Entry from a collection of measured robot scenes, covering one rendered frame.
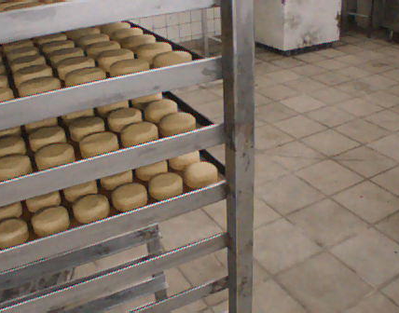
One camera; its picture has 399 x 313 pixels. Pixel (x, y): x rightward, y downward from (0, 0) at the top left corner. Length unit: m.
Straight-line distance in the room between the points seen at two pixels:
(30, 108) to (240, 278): 0.41
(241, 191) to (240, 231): 0.07
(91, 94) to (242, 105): 0.18
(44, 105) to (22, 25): 0.09
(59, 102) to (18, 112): 0.04
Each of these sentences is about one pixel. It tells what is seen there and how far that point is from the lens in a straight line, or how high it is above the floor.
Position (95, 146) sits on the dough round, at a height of 1.06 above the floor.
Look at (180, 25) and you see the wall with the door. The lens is 4.97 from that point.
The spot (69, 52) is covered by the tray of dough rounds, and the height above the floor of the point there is 1.15.
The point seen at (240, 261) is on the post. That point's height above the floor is 0.85.
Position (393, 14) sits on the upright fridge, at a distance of 5.38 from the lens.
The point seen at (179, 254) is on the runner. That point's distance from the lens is 0.66.
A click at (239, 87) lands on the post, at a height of 1.12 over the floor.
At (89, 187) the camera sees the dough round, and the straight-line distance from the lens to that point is 0.66.
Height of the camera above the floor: 1.31
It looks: 29 degrees down
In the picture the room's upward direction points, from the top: 3 degrees counter-clockwise
